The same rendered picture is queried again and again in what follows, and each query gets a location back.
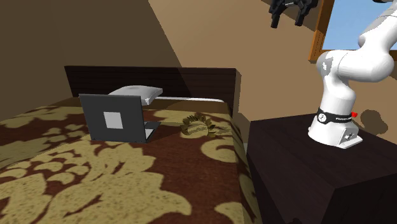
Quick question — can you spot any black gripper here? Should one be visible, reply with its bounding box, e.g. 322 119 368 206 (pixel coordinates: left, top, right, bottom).
268 0 319 29

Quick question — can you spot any wooden framed window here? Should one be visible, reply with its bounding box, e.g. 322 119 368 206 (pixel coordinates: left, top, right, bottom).
308 0 397 64

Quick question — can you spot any flat white pillow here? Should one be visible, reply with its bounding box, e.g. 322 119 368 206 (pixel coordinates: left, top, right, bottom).
154 95 225 104

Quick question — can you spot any gold spiky crown-shaped object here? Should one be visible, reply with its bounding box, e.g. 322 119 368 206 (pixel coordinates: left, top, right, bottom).
180 112 218 139

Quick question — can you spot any dark wooden robot stand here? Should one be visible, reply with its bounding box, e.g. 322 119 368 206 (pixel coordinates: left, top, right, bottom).
246 113 397 224

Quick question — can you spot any grey puffy pillow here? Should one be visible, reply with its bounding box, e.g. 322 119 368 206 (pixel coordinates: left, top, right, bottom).
108 85 164 106

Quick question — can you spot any bed with brown floral cover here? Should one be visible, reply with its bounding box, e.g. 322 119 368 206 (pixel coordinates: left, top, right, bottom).
0 65 265 224

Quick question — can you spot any dark grey open laptop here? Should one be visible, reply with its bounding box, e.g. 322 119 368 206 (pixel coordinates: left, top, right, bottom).
78 94 162 144

